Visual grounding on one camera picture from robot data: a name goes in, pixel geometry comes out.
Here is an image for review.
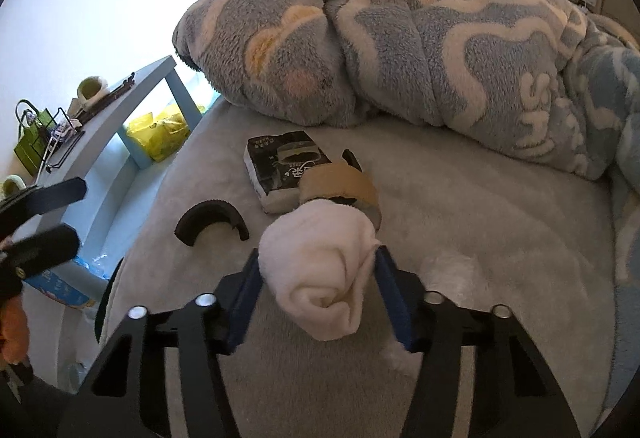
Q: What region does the black face tissue pack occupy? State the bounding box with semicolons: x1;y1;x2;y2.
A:
243;130;330;215

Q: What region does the bed with grey cover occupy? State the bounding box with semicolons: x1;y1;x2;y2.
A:
103;101;615;437

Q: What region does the wooden sticks bundle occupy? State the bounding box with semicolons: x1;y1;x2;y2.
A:
77;72;136;125

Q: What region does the yellow plastic bag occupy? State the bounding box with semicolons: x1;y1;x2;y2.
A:
125;104;191;163

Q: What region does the green slipper far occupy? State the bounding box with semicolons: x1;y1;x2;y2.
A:
77;76;110;111

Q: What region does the person's left hand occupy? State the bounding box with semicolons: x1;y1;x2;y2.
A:
1;296;29;364

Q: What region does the green gift bag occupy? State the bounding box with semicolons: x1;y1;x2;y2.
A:
14;98;56;177

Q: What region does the blue box on floor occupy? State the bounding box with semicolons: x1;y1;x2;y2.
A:
25;270;96;310

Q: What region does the black curved plastic piece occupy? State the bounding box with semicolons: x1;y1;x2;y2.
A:
175;199;250;247

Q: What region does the black wire stand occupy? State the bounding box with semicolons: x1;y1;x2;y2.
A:
38;107;85;172

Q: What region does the light blue low table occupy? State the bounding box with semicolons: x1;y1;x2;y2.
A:
20;56;202;301

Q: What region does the white sock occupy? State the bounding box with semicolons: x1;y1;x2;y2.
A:
258;199;380;342

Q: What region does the blue wavy fleece blanket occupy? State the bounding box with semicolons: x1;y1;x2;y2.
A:
172;0;639;187

